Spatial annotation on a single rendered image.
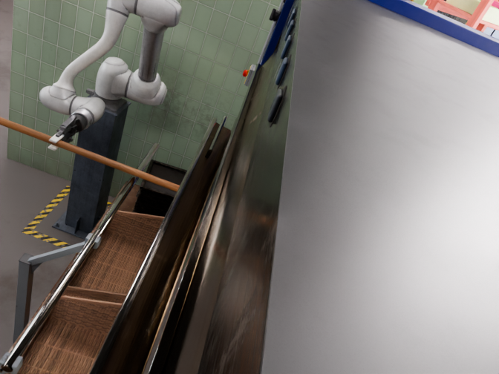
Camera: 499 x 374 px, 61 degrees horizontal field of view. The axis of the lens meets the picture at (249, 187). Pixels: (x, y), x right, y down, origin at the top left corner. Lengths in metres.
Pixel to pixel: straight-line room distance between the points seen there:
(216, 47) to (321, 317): 2.60
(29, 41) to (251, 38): 1.47
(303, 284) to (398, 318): 0.07
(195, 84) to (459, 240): 2.58
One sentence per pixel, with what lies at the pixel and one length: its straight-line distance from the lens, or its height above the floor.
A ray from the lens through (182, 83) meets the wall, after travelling 2.93.
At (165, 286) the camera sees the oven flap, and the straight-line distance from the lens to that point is 1.17.
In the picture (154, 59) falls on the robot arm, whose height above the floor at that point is 1.42.
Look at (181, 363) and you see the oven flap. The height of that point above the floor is 1.77.
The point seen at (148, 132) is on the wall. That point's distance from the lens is 3.15.
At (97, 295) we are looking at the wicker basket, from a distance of 1.94.
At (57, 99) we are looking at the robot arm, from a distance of 2.19.
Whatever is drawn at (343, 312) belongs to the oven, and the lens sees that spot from 0.28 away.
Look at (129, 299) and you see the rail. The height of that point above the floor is 1.43.
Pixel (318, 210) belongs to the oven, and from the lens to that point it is 0.34.
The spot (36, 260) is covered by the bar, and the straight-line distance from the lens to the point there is 1.75.
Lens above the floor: 2.28
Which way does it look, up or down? 33 degrees down
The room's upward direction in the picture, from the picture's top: 24 degrees clockwise
